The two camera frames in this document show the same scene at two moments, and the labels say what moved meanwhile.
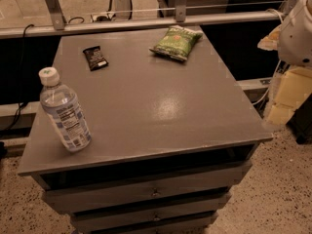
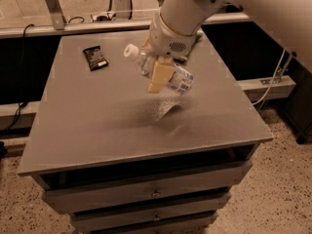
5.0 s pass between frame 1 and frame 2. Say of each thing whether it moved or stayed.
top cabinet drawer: stayed
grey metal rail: stayed
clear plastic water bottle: moved
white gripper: moved
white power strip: stayed
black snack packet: stayed
